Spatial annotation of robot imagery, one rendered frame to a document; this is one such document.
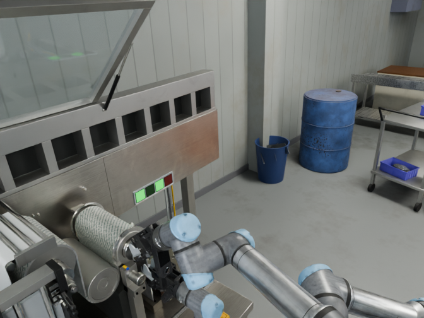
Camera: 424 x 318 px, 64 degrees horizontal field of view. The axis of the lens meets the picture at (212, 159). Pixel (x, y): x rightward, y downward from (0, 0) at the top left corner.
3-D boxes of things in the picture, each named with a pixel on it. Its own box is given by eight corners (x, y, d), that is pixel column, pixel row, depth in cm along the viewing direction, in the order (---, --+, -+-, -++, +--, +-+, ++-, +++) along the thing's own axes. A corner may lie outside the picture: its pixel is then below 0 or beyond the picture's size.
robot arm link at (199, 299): (211, 331, 105) (209, 312, 101) (185, 313, 111) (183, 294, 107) (226, 314, 110) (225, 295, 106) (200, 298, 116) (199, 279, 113)
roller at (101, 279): (92, 310, 108) (84, 282, 103) (53, 274, 123) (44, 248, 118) (122, 287, 116) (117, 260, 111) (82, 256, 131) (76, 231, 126)
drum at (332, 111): (335, 178, 398) (344, 103, 359) (289, 164, 438) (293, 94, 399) (356, 161, 437) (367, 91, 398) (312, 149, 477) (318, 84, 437)
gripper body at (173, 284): (164, 257, 122) (189, 271, 115) (167, 274, 126) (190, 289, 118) (148, 269, 117) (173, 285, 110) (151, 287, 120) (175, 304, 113)
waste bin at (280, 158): (296, 176, 406) (300, 137, 384) (279, 190, 380) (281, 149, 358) (265, 167, 433) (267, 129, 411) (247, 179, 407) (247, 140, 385)
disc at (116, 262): (115, 276, 112) (109, 240, 106) (114, 276, 112) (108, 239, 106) (149, 253, 122) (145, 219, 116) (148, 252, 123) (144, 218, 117)
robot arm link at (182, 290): (200, 296, 116) (183, 312, 110) (190, 290, 119) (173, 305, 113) (199, 280, 113) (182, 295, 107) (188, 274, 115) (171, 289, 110)
